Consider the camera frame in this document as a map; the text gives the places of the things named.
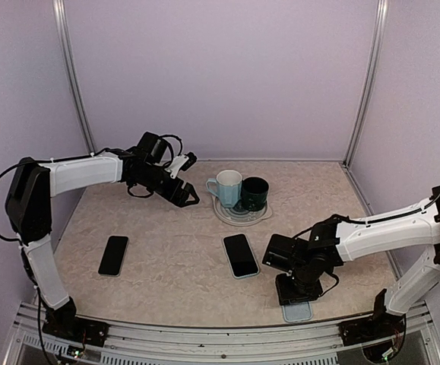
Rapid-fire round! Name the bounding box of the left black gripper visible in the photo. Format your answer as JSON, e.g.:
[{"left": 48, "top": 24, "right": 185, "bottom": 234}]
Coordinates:
[{"left": 134, "top": 163, "right": 200, "bottom": 207}]

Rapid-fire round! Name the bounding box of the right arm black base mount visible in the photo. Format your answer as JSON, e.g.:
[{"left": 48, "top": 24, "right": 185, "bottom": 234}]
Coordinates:
[{"left": 338, "top": 313, "right": 406, "bottom": 346}]

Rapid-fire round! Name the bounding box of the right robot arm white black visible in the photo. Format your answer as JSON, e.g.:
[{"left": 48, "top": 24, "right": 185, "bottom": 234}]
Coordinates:
[{"left": 262, "top": 186, "right": 440, "bottom": 338}]

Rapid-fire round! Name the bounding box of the dark green ceramic mug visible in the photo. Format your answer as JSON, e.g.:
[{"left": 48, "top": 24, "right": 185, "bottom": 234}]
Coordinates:
[{"left": 241, "top": 176, "right": 269, "bottom": 211}]

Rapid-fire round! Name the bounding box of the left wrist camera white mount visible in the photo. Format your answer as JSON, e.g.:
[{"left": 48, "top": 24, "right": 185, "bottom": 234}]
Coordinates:
[{"left": 166, "top": 152, "right": 197, "bottom": 179}]

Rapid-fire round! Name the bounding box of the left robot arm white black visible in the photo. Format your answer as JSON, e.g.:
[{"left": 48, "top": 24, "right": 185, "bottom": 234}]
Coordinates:
[{"left": 5, "top": 132, "right": 200, "bottom": 338}]

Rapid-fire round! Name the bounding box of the right aluminium frame post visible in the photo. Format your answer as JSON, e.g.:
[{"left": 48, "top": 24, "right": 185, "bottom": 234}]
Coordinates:
[{"left": 343, "top": 0, "right": 389, "bottom": 170}]

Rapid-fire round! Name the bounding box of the left aluminium frame post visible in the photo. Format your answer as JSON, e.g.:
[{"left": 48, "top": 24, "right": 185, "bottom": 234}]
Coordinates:
[{"left": 52, "top": 0, "right": 97, "bottom": 154}]

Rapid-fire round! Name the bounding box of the light blue ceramic mug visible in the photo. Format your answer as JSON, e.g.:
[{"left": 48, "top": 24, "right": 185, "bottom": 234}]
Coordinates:
[{"left": 206, "top": 170, "right": 242, "bottom": 208}]

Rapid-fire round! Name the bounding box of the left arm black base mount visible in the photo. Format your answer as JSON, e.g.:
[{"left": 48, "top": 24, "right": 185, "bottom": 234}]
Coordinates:
[{"left": 43, "top": 316, "right": 109, "bottom": 348}]

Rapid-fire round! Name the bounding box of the purple edged black phone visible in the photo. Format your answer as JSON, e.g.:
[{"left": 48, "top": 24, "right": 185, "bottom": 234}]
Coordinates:
[{"left": 223, "top": 234, "right": 258, "bottom": 278}]

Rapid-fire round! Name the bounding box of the light blue phone case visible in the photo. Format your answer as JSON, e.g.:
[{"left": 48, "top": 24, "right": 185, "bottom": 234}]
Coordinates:
[
  {"left": 222, "top": 233, "right": 261, "bottom": 281},
  {"left": 281, "top": 302, "right": 313, "bottom": 323}
]

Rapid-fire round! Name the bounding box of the grey ceramic plate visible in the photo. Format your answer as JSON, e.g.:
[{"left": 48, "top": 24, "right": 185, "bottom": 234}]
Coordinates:
[{"left": 211, "top": 197, "right": 273, "bottom": 227}]

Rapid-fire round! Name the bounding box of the aluminium frame post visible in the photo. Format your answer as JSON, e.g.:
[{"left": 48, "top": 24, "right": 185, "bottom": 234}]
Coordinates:
[
  {"left": 52, "top": 0, "right": 97, "bottom": 154},
  {"left": 343, "top": 0, "right": 389, "bottom": 170}
]

